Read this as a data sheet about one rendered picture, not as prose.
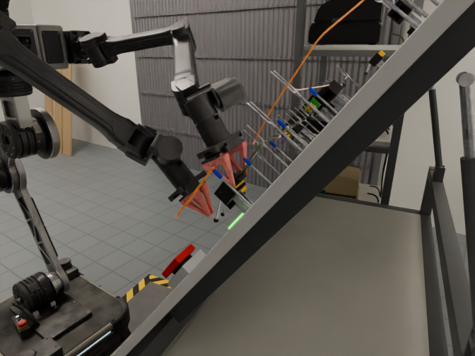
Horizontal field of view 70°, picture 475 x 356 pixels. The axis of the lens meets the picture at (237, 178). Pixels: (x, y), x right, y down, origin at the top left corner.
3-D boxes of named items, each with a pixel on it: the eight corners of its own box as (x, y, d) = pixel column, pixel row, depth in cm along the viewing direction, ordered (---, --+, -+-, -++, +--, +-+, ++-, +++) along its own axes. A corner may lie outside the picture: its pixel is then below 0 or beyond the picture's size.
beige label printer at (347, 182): (296, 205, 183) (298, 170, 176) (304, 191, 201) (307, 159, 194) (355, 215, 172) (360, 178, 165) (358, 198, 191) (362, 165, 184)
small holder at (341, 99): (365, 90, 82) (343, 70, 83) (351, 104, 77) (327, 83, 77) (353, 103, 86) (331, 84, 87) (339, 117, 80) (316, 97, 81)
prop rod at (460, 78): (473, 70, 39) (488, 289, 46) (470, 70, 41) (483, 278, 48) (458, 74, 40) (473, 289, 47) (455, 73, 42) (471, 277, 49)
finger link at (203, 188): (225, 203, 86) (201, 174, 85) (208, 218, 80) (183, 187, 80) (210, 214, 90) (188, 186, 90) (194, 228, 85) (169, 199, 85)
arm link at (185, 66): (180, 57, 113) (167, 24, 105) (197, 52, 112) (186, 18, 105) (184, 126, 80) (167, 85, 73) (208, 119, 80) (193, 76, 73)
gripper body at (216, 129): (244, 136, 77) (229, 107, 75) (220, 153, 69) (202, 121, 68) (224, 145, 81) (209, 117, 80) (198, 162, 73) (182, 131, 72)
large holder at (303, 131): (338, 121, 140) (312, 97, 141) (313, 147, 133) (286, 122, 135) (331, 128, 146) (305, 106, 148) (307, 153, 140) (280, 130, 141)
